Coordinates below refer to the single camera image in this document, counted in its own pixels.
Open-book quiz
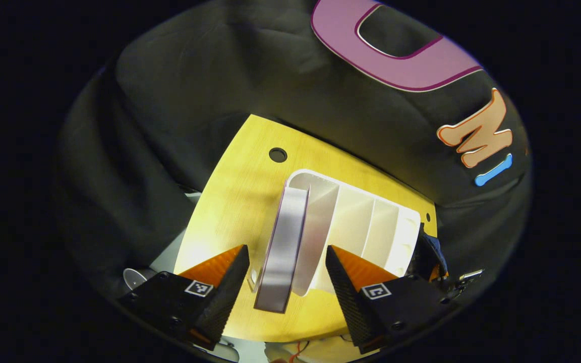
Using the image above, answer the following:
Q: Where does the pink book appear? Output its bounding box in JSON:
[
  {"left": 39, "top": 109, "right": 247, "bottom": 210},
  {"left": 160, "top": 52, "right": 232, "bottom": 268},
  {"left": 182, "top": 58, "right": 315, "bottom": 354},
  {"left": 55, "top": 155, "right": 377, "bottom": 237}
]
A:
[{"left": 253, "top": 186, "right": 310, "bottom": 314}]

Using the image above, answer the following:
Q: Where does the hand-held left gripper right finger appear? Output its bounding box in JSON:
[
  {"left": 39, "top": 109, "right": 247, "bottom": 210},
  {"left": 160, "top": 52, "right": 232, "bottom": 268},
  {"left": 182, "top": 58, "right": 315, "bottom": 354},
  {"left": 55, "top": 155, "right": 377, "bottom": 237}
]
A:
[{"left": 325, "top": 245, "right": 455, "bottom": 354}]

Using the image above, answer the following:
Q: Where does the white bookshelf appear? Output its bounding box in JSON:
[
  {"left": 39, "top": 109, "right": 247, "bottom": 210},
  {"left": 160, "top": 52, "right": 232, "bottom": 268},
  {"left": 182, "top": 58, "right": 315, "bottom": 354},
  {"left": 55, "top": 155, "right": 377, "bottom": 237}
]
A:
[{"left": 247, "top": 168, "right": 422, "bottom": 298}]

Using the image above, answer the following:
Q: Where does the black backdrop cloth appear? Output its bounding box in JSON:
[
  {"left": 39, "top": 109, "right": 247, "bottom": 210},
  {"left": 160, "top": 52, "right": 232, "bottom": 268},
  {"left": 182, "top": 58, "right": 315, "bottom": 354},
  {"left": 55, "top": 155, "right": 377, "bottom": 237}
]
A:
[{"left": 56, "top": 0, "right": 531, "bottom": 303}]

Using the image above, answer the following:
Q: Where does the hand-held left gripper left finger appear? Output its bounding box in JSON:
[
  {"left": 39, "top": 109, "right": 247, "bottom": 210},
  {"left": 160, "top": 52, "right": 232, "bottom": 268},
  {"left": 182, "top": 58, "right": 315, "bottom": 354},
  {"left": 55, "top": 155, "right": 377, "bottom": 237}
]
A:
[{"left": 118, "top": 245, "right": 251, "bottom": 352}]

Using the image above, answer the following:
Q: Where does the blue schoolbag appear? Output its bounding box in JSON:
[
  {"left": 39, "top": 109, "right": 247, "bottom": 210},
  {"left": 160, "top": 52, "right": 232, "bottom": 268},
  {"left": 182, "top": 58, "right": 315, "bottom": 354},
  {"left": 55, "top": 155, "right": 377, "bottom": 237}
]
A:
[{"left": 412, "top": 223, "right": 449, "bottom": 282}]

